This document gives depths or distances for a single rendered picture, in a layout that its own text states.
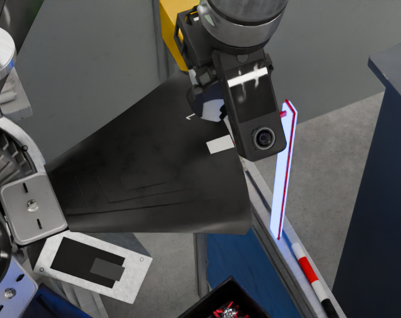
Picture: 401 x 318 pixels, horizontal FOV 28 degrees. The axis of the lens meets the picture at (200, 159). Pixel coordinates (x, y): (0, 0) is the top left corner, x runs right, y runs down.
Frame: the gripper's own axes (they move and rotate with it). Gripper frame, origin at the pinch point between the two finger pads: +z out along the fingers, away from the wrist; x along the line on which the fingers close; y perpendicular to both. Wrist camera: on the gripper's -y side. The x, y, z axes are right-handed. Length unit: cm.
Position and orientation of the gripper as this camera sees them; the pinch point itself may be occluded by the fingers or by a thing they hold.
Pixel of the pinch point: (219, 117)
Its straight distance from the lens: 90.3
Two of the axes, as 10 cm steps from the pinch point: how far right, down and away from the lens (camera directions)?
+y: -3.8, -8.8, 2.7
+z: -1.0, 3.3, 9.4
